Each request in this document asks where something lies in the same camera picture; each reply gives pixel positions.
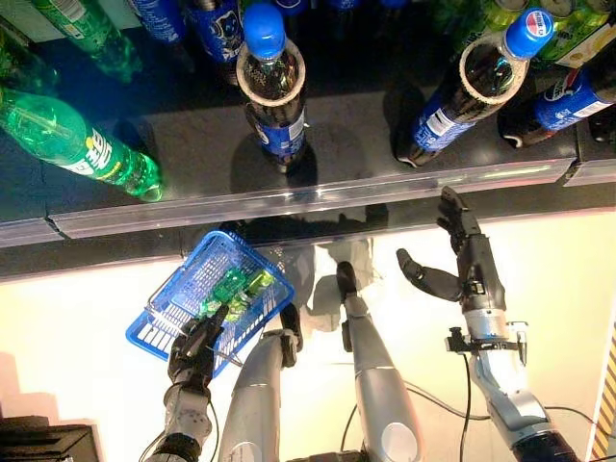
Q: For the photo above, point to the dark robot right hand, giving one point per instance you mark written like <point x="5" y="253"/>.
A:
<point x="481" y="284"/>

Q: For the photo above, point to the dark robot left hand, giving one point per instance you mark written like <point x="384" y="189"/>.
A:
<point x="192" y="356"/>

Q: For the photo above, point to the blue plastic shopping basket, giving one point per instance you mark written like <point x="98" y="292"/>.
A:
<point x="144" y="332"/>

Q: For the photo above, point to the green soda bottle yellow cap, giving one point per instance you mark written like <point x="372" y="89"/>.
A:
<point x="24" y="67"/>
<point x="72" y="139"/>
<point x="91" y="38"/>
<point x="226" y="289"/>
<point x="260" y="281"/>

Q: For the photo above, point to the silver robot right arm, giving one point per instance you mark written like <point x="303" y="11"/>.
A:
<point x="510" y="399"/>

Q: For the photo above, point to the silver robot left leg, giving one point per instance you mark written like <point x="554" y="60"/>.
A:
<point x="255" y="399"/>

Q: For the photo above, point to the black glossy base ledge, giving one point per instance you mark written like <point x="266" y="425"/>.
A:
<point x="120" y="250"/>

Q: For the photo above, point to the yellow black hazard tape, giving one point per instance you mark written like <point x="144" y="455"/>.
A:
<point x="607" y="399"/>

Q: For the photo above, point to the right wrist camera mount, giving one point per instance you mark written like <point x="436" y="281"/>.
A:
<point x="520" y="339"/>

